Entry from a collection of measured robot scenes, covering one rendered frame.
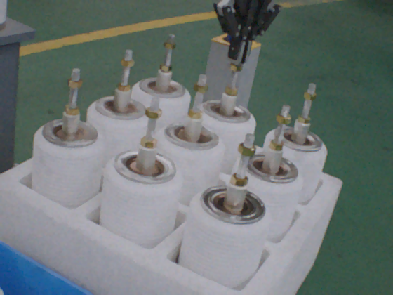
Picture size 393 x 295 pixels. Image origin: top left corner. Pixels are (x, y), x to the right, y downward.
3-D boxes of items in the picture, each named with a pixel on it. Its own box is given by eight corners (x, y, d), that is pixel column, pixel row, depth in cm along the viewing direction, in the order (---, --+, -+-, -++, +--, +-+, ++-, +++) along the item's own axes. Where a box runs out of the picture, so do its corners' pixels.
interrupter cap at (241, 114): (208, 123, 85) (210, 119, 85) (196, 102, 92) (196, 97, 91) (257, 126, 87) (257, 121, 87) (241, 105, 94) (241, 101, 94)
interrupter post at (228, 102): (220, 116, 88) (224, 96, 87) (216, 109, 90) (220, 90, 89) (235, 117, 89) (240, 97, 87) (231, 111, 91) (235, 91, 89)
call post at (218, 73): (180, 189, 116) (210, 40, 102) (197, 177, 121) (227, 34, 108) (212, 204, 113) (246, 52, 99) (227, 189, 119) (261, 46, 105)
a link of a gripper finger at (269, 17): (281, 3, 84) (257, 30, 83) (284, 11, 86) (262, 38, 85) (267, -2, 86) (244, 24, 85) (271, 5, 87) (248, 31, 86)
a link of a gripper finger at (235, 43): (239, 25, 83) (231, 56, 86) (225, 25, 81) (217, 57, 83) (246, 28, 82) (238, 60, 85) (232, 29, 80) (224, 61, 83)
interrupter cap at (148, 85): (180, 103, 90) (181, 99, 90) (133, 93, 90) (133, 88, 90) (188, 87, 97) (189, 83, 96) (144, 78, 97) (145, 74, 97)
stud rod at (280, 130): (274, 156, 75) (288, 104, 72) (277, 161, 75) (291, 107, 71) (268, 156, 75) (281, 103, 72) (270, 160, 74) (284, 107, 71)
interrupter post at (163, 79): (167, 94, 92) (170, 74, 91) (152, 90, 93) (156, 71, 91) (170, 89, 95) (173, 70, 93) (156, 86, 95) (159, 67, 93)
